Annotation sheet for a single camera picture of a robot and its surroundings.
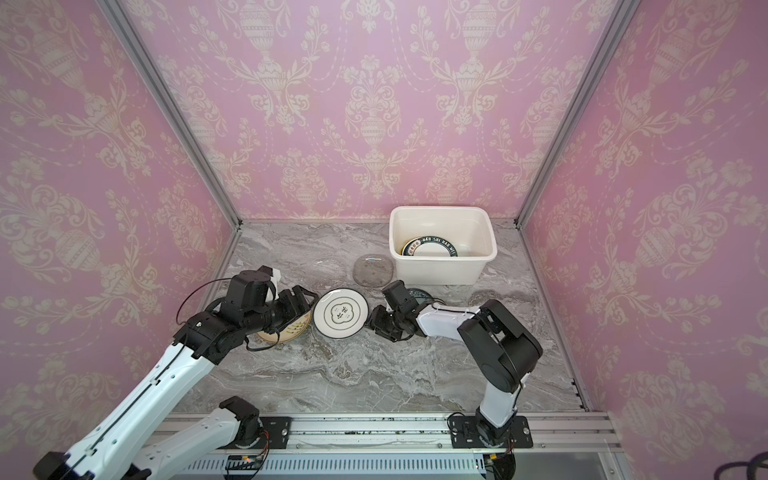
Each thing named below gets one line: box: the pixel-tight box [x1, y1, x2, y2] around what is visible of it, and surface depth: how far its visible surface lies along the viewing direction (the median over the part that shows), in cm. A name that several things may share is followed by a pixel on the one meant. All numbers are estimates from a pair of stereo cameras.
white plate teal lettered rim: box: [401, 235, 459, 257], surface depth 111 cm
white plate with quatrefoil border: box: [312, 288, 370, 339], surface depth 96 cm
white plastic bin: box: [389, 206, 498, 286], surface depth 105 cm
